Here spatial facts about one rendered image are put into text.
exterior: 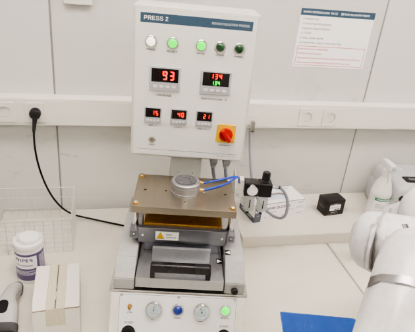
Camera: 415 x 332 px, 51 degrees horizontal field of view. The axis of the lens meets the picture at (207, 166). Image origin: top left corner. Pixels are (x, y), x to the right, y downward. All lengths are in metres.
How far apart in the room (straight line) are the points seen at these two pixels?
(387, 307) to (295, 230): 1.11
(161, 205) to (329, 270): 0.72
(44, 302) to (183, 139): 0.58
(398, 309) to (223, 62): 0.81
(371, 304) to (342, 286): 0.95
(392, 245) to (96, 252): 1.11
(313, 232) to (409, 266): 1.10
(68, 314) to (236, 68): 0.79
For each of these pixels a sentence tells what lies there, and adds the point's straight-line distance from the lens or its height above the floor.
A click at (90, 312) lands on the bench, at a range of 1.37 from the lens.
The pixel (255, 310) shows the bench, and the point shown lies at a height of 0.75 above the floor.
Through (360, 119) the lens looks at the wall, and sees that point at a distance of 1.89.
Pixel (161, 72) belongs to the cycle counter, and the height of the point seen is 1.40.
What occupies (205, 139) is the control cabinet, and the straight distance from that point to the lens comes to 1.28.
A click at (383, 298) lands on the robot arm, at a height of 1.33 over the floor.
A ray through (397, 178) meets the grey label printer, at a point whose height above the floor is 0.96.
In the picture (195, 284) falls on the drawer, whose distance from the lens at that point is 1.14.
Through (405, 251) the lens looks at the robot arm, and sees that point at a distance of 0.65.
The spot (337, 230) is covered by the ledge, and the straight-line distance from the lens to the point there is 1.77.
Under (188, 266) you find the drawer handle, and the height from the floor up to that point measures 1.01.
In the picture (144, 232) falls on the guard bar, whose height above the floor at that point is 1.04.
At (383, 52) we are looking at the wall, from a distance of 1.90.
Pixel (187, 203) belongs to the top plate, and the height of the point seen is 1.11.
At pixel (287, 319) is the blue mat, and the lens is 1.40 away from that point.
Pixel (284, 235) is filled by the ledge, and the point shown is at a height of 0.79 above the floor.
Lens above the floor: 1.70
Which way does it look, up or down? 26 degrees down
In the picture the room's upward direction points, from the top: 6 degrees clockwise
